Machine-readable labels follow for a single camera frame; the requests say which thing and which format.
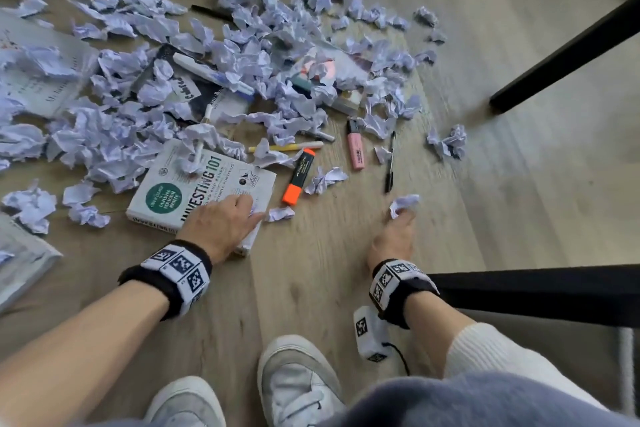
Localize person's left hand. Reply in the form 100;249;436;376
177;193;266;265

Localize person's right hand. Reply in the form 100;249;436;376
367;209;419;272

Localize small paper piece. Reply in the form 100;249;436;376
389;193;421;220

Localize white book with green circle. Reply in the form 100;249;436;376
125;137;277;258

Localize black ballpoint pen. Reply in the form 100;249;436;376
383;131;397;194

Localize orange black highlighter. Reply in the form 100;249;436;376
281;148;317;206

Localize pink highlighter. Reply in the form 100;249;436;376
347;119;366;171

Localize yellow white marker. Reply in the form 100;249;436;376
247;141;325;154

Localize pile of paper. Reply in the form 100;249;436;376
0;0;469;238

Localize black and white book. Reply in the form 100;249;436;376
131;43;253;125

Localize thick white marker pen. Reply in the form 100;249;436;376
172;52;256;96

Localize colourful cover novel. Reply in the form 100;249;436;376
285;46;372;117

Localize beige waste bin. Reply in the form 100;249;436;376
452;309;640;415

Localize white book portrait grid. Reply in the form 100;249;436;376
0;213;65;315

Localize white book red speckles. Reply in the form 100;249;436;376
0;11;101;120

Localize person's right forearm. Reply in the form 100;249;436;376
403;290;477;378

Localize person's left forearm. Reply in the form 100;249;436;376
0;280;171;427

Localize person's left white sneaker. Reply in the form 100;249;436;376
145;375;227;427

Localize black wristband with marker tags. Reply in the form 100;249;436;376
369;259;440;330
118;240;213;321

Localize black table leg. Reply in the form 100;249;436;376
429;264;640;328
489;0;640;115

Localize grey blue trousers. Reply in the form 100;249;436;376
319;371;640;427

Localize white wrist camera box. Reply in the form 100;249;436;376
353;305;396;364

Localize black camera cable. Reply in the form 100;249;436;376
383;341;411;376

